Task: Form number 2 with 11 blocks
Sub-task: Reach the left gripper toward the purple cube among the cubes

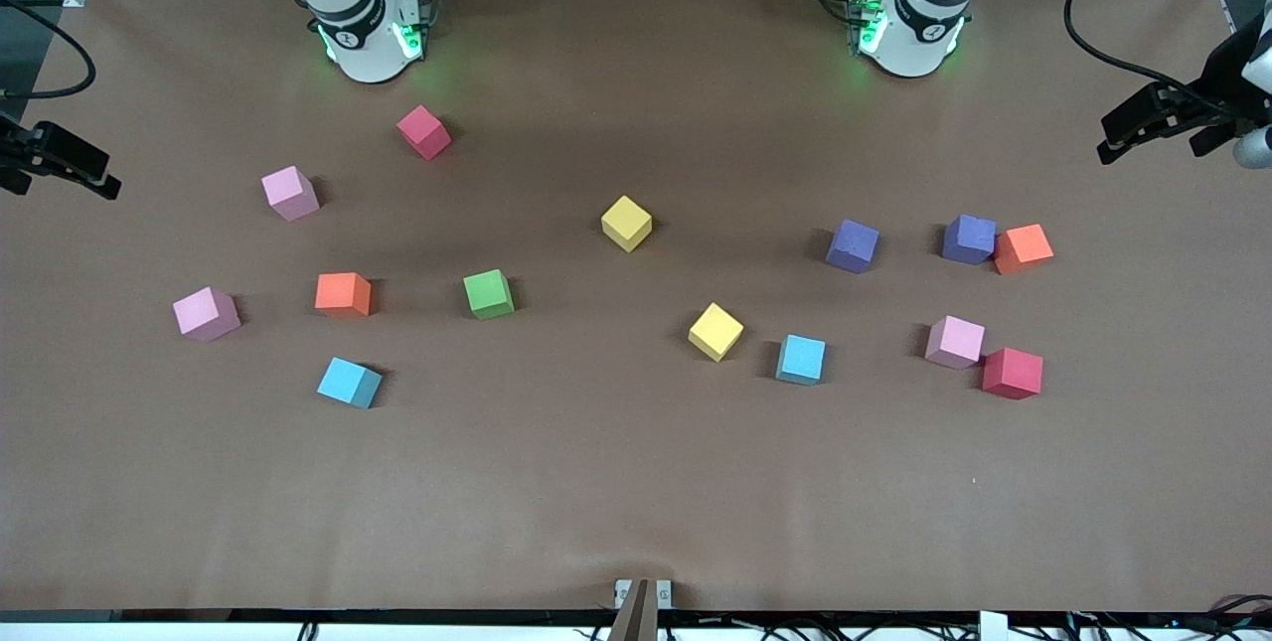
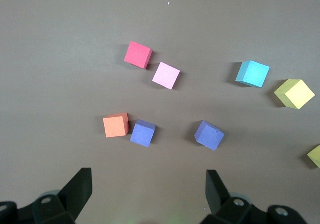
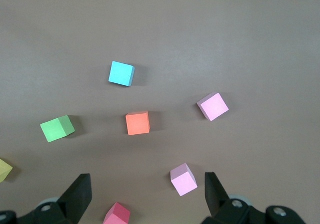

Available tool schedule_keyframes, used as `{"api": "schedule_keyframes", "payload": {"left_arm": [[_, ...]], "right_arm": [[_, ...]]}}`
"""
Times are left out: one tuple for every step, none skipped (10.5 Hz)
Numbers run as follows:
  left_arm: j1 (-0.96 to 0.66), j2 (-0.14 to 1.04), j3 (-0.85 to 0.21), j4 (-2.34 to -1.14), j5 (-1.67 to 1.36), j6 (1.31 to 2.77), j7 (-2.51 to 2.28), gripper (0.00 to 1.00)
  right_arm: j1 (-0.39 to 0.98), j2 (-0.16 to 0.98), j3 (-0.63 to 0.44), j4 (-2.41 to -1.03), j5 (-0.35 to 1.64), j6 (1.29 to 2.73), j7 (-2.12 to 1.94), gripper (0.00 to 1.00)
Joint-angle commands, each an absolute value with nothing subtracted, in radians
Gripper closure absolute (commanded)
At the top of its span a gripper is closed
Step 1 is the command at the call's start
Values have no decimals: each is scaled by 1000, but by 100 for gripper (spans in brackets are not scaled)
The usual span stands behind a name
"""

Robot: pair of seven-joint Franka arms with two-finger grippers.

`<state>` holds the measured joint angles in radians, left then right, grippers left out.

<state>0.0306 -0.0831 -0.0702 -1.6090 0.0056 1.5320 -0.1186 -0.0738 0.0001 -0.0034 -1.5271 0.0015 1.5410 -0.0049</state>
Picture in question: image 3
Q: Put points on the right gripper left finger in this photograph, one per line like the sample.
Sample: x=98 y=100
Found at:
x=75 y=199

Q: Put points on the yellow foam cube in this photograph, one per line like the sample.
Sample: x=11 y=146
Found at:
x=3 y=170

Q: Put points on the orange foam cube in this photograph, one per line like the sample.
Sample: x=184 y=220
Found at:
x=137 y=123

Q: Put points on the green foam cube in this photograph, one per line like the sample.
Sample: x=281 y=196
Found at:
x=56 y=129

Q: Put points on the pink foam cube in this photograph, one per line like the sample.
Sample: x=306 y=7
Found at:
x=183 y=182
x=213 y=107

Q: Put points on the brown table mat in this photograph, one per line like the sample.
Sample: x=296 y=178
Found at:
x=175 y=34

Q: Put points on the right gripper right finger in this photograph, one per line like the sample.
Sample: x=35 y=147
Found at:
x=215 y=199

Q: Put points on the blue foam cube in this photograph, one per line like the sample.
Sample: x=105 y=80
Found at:
x=121 y=73

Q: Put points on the red foam cube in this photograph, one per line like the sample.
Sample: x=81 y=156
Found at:
x=116 y=215

